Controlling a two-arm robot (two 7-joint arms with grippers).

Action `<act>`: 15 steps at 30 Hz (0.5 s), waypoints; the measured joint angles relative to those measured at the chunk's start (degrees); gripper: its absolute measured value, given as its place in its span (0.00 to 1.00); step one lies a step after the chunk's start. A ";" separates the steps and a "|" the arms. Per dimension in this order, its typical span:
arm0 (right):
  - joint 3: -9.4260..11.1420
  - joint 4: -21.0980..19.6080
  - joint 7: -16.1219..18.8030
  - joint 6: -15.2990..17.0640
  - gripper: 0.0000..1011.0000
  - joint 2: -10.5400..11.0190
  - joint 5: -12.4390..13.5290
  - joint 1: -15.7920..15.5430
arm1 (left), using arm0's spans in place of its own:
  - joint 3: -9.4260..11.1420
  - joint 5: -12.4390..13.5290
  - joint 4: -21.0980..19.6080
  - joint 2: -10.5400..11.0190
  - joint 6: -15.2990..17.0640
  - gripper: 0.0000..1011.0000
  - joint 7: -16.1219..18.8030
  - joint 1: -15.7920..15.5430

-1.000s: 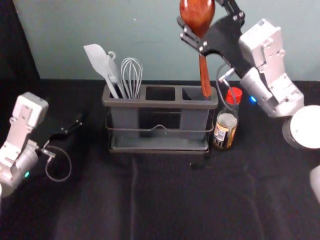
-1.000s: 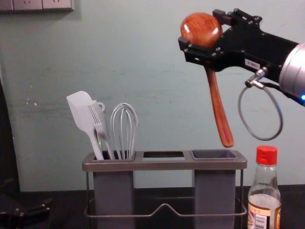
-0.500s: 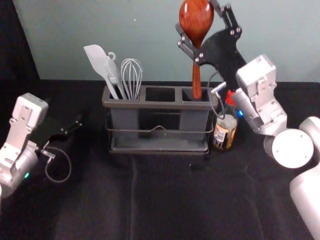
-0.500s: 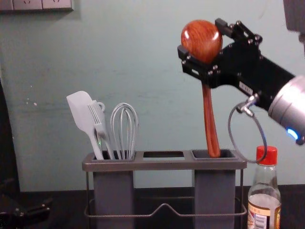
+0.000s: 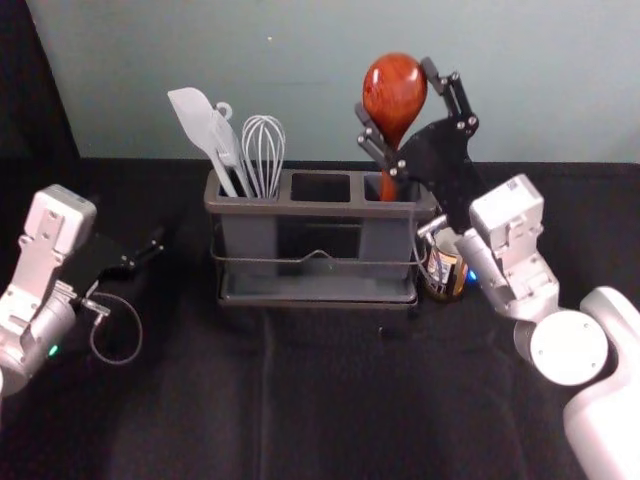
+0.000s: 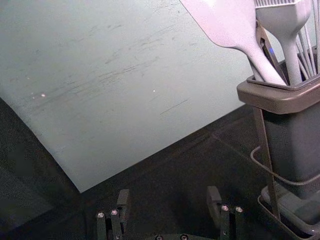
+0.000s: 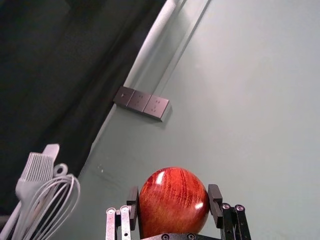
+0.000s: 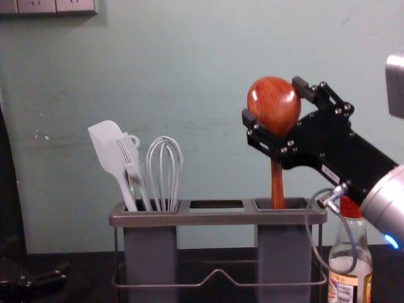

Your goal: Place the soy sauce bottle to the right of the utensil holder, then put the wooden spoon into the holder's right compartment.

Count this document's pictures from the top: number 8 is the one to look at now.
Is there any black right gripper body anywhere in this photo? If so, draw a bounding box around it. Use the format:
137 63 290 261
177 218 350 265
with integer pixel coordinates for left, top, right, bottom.
277 109 400 206

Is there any grey slotted utensil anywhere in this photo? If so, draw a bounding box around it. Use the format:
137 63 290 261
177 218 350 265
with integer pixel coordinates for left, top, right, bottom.
116 132 155 212

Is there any grey wire utensil rack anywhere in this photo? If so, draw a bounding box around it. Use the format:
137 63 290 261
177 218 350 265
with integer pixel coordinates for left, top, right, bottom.
108 198 330 303

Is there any grey wall socket panel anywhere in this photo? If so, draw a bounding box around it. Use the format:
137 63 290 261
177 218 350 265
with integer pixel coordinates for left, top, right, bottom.
0 0 98 18

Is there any thin grey gripper cable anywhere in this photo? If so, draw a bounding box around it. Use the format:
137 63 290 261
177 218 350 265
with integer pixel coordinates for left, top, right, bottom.
304 184 359 274

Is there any red-brown wooden spoon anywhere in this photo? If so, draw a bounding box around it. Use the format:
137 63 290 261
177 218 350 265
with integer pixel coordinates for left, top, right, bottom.
246 75 302 210

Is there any grey plastic rack container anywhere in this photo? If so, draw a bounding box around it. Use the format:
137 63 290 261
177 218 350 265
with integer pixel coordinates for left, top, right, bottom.
253 198 314 303
122 201 181 303

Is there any grey silicone spatula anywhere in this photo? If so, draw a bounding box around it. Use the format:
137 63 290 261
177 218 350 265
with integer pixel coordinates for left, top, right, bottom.
88 119 140 212

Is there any grey wire whisk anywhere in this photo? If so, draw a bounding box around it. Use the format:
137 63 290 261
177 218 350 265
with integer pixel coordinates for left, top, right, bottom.
145 135 186 212

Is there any glass bottle with red cap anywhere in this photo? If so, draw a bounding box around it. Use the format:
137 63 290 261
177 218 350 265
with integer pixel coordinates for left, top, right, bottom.
328 195 375 303

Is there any black table cloth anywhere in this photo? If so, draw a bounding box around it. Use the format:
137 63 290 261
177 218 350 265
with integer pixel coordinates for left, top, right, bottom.
0 242 404 303

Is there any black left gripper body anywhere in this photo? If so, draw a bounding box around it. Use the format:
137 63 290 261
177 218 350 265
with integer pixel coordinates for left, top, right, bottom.
0 236 37 303

